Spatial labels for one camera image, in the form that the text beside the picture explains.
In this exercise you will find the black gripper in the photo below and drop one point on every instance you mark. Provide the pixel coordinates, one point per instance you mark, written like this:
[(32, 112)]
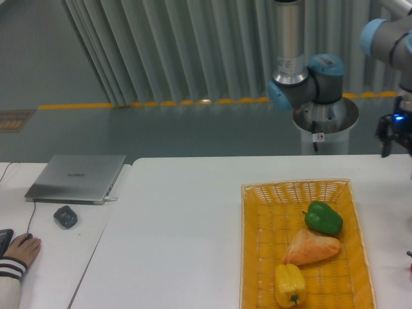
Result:
[(397, 127)]

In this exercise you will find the green bell pepper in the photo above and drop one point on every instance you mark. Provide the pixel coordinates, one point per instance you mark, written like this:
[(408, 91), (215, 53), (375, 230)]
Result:
[(320, 217)]

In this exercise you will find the striped sleeve forearm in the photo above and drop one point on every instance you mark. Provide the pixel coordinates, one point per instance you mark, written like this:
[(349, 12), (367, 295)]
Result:
[(12, 271)]

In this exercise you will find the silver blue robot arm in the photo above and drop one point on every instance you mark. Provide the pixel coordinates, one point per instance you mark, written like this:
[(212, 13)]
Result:
[(313, 90)]

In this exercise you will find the yellow woven basket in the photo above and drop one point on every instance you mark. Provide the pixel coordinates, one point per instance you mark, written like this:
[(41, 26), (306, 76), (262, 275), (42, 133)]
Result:
[(272, 214)]

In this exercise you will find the yellow bell pepper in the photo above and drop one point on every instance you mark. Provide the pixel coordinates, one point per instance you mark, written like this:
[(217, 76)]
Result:
[(290, 286)]

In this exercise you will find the person's hand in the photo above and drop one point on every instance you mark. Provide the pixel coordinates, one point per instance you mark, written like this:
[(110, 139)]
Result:
[(23, 250)]

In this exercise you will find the triangular orange bread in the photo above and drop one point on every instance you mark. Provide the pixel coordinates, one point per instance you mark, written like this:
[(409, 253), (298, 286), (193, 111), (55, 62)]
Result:
[(308, 247)]

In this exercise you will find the white usb adapter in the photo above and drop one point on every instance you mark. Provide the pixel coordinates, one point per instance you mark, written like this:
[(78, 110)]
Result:
[(110, 199)]

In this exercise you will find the silver closed laptop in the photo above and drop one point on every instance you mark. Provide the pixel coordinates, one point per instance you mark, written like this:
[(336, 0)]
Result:
[(77, 179)]

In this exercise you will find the small black tray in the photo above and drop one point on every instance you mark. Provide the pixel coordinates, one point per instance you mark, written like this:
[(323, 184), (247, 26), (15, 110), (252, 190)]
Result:
[(66, 217)]

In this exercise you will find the black keyboard edge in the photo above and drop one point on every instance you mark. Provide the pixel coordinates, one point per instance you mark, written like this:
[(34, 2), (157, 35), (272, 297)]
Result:
[(6, 236)]

